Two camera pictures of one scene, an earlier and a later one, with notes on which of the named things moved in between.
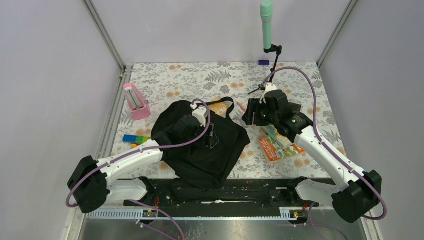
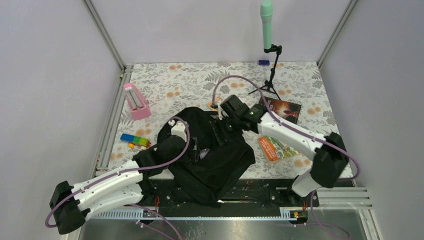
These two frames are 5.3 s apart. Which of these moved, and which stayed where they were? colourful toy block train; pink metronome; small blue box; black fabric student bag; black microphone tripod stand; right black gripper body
Moved: right black gripper body; black fabric student bag
Stayed: small blue box; pink metronome; black microphone tripod stand; colourful toy block train
